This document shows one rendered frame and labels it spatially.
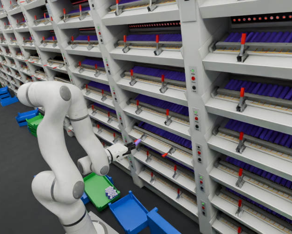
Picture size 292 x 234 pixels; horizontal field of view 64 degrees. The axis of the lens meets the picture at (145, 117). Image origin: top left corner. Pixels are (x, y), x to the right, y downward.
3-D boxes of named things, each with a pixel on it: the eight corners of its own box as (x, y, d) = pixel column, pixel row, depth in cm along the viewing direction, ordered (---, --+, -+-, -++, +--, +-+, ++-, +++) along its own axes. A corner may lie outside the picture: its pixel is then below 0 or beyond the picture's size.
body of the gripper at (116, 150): (111, 153, 119) (128, 146, 126) (100, 146, 127) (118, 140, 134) (112, 166, 122) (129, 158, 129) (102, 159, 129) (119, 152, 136)
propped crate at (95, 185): (120, 197, 189) (120, 191, 184) (99, 212, 179) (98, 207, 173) (99, 172, 204) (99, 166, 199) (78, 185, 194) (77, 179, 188)
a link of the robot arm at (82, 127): (99, 116, 103) (114, 172, 115) (83, 110, 115) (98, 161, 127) (81, 124, 98) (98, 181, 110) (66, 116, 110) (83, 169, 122)
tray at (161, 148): (196, 171, 130) (191, 161, 124) (130, 137, 173) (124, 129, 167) (215, 144, 136) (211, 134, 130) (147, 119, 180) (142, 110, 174)
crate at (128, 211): (153, 221, 163) (152, 213, 160) (129, 238, 154) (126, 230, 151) (132, 197, 187) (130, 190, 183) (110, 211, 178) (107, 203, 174)
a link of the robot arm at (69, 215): (76, 229, 99) (55, 189, 88) (43, 221, 106) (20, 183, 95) (91, 206, 109) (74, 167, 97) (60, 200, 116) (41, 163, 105)
